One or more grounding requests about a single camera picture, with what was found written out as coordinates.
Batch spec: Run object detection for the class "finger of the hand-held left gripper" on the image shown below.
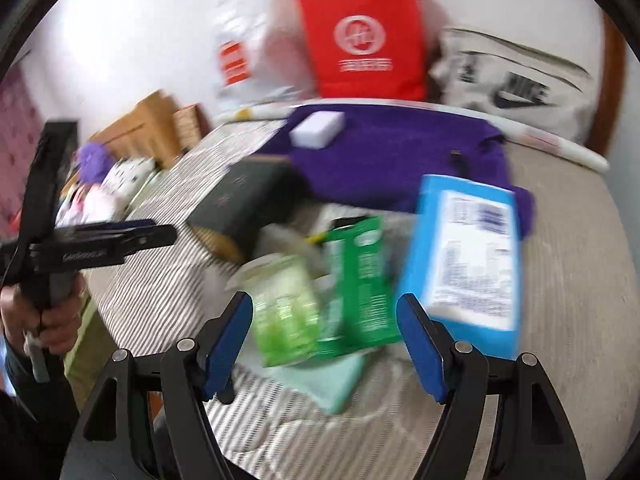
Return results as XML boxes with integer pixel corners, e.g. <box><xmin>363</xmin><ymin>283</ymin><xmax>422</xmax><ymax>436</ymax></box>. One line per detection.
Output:
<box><xmin>100</xmin><ymin>219</ymin><xmax>179</xmax><ymax>262</ymax></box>

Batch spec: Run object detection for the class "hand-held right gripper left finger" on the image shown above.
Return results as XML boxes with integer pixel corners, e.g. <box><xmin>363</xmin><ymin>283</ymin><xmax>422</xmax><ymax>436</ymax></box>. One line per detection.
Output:
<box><xmin>60</xmin><ymin>291</ymin><xmax>254</xmax><ymax>480</ymax></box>

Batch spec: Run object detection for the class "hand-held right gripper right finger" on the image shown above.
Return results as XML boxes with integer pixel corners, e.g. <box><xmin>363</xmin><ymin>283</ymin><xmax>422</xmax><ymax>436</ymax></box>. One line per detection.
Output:
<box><xmin>396</xmin><ymin>293</ymin><xmax>586</xmax><ymax>480</ymax></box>

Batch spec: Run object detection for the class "light green tissue packet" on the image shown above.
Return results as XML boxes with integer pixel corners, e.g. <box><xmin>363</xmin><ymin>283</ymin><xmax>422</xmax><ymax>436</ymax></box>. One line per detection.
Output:
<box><xmin>235</xmin><ymin>255</ymin><xmax>321</xmax><ymax>367</ymax></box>

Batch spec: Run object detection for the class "green wipes packet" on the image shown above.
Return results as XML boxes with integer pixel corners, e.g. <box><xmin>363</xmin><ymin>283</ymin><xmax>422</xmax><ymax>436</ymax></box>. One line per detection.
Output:
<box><xmin>315</xmin><ymin>215</ymin><xmax>403</xmax><ymax>356</ymax></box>

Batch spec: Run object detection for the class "person's left forearm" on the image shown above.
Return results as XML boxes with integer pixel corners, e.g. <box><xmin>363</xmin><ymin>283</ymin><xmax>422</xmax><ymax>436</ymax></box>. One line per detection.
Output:
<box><xmin>0</xmin><ymin>332</ymin><xmax>81</xmax><ymax>480</ymax></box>

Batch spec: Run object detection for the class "person's left hand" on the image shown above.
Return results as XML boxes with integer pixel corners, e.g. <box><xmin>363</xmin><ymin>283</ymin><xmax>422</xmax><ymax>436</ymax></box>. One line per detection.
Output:
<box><xmin>0</xmin><ymin>280</ymin><xmax>88</xmax><ymax>356</ymax></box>

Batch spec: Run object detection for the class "pink cloth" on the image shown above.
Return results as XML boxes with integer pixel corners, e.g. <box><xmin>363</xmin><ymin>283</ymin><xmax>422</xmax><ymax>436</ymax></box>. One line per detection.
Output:
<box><xmin>55</xmin><ymin>185</ymin><xmax>128</xmax><ymax>228</ymax></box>

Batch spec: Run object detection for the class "white dotted pillow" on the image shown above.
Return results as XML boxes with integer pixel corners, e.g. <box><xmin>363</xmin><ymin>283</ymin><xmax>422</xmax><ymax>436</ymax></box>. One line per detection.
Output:
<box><xmin>100</xmin><ymin>157</ymin><xmax>156</xmax><ymax>191</ymax></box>

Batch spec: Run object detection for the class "striped bed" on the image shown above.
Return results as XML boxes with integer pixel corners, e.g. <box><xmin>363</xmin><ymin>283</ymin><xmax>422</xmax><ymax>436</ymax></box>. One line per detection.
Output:
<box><xmin>85</xmin><ymin>120</ymin><xmax>626</xmax><ymax>480</ymax></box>

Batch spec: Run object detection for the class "purple plush toy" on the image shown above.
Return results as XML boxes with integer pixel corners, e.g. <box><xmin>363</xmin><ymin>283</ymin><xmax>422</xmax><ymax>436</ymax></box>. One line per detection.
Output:
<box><xmin>75</xmin><ymin>142</ymin><xmax>118</xmax><ymax>186</ymax></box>

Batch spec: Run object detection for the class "dark green box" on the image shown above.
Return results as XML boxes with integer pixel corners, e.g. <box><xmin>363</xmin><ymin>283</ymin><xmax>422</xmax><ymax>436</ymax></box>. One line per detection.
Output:
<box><xmin>186</xmin><ymin>156</ymin><xmax>308</xmax><ymax>263</ymax></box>

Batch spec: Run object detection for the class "mint green cloth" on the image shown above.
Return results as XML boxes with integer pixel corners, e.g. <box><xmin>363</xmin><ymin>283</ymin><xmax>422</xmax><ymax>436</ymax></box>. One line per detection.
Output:
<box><xmin>272</xmin><ymin>352</ymin><xmax>371</xmax><ymax>416</ymax></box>

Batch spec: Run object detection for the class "olive green cloth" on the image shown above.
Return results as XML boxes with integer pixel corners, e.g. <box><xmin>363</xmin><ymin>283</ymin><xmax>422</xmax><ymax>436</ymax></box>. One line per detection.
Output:
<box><xmin>64</xmin><ymin>297</ymin><xmax>113</xmax><ymax>397</ymax></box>

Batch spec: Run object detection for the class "blue packet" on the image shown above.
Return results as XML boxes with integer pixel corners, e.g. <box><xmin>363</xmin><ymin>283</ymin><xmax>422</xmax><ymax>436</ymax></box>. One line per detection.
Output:
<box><xmin>397</xmin><ymin>174</ymin><xmax>526</xmax><ymax>361</ymax></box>

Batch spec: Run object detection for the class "pink curtain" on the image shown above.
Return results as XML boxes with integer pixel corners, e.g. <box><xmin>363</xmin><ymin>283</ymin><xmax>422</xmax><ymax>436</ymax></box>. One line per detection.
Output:
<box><xmin>0</xmin><ymin>52</ymin><xmax>46</xmax><ymax>231</ymax></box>

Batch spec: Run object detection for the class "wooden headboard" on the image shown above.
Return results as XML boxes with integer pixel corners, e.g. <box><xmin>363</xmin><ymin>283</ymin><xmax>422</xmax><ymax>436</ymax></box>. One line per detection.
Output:
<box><xmin>87</xmin><ymin>89</ymin><xmax>183</xmax><ymax>171</ymax></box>

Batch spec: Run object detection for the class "clear plastic bag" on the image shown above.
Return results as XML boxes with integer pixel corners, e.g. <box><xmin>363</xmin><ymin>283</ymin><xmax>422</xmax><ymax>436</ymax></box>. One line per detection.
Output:
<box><xmin>257</xmin><ymin>222</ymin><xmax>331</xmax><ymax>278</ymax></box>

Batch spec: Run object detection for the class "brown patterned board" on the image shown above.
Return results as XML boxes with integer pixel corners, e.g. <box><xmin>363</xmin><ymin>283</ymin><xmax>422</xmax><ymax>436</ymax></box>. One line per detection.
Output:
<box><xmin>172</xmin><ymin>104</ymin><xmax>211</xmax><ymax>147</ymax></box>

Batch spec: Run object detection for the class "purple towel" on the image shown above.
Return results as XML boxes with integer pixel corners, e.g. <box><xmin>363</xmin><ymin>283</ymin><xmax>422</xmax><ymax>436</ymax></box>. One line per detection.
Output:
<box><xmin>257</xmin><ymin>104</ymin><xmax>536</xmax><ymax>238</ymax></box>

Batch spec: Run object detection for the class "white sponge block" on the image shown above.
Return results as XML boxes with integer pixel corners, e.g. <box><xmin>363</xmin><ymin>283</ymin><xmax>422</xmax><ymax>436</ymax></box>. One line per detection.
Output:
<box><xmin>289</xmin><ymin>111</ymin><xmax>347</xmax><ymax>150</ymax></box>

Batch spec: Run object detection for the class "rolled white mat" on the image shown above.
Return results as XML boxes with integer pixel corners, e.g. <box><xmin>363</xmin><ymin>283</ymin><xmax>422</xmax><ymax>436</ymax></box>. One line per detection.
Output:
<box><xmin>214</xmin><ymin>99</ymin><xmax>610</xmax><ymax>173</ymax></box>

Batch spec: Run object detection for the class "white plastic bag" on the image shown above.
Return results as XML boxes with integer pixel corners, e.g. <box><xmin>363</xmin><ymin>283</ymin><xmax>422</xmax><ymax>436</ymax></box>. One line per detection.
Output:
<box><xmin>212</xmin><ymin>0</ymin><xmax>321</xmax><ymax>111</ymax></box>

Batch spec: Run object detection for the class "grey bag with black logo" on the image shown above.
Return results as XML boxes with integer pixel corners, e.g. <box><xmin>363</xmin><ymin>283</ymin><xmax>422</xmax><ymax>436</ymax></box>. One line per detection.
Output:
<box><xmin>430</xmin><ymin>27</ymin><xmax>601</xmax><ymax>146</ymax></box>

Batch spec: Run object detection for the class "red paper bag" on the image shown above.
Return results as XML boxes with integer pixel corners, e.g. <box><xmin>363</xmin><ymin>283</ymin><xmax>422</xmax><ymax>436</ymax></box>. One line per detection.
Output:
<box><xmin>292</xmin><ymin>0</ymin><xmax>431</xmax><ymax>103</ymax></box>

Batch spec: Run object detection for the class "grey hanging strap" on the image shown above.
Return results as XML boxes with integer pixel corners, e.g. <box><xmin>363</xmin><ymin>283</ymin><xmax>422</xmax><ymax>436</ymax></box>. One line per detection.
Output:
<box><xmin>24</xmin><ymin>329</ymin><xmax>50</xmax><ymax>384</ymax></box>

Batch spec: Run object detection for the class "wooden door frame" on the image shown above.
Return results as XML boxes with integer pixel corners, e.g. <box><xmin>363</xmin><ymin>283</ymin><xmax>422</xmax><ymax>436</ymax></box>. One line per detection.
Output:
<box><xmin>587</xmin><ymin>10</ymin><xmax>631</xmax><ymax>158</ymax></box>

